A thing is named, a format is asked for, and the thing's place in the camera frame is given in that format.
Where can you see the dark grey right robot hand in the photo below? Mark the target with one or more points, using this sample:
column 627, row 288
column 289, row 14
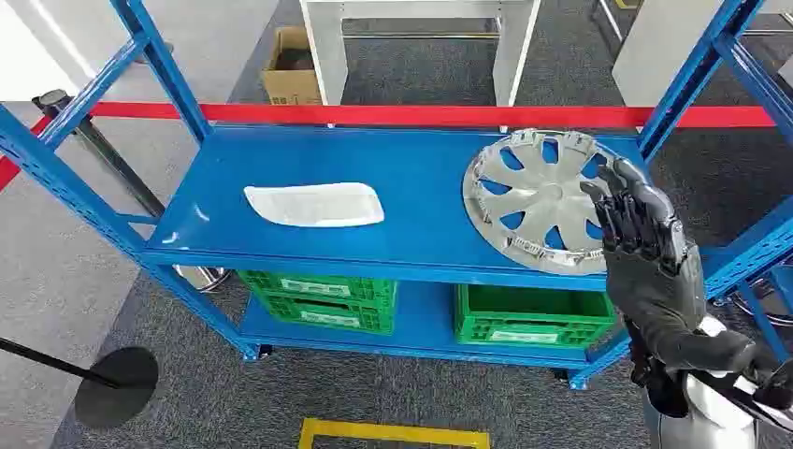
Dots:
column 657, row 285

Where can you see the grey plastic wheel hubcap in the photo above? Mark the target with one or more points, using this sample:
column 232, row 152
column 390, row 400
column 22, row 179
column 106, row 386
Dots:
column 533, row 193

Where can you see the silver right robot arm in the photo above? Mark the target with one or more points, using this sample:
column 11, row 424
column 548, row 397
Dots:
column 706, row 415

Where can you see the green plastic crate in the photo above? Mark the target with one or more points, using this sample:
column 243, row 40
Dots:
column 526, row 334
column 322, row 286
column 328, row 318

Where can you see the white panel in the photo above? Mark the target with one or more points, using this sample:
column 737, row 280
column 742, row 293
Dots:
column 669, row 49

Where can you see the red barrier belt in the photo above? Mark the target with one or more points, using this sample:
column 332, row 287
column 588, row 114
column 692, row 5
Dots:
column 433, row 116

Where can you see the blue metal shelf rack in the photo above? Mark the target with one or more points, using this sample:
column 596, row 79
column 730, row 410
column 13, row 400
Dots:
column 403, row 167

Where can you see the yellow floor tape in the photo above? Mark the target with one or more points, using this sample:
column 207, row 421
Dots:
column 390, row 432

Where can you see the white plastic car part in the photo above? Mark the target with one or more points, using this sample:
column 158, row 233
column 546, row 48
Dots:
column 316, row 206

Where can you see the open cardboard box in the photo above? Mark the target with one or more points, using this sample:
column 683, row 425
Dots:
column 291, row 87

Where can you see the black stanchion with round base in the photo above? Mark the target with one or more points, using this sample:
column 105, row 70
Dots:
column 118, row 387

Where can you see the white table frame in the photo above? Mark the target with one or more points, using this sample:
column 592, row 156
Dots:
column 517, row 49

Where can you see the chrome-based stanchion post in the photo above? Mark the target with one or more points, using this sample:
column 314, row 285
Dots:
column 114, row 158

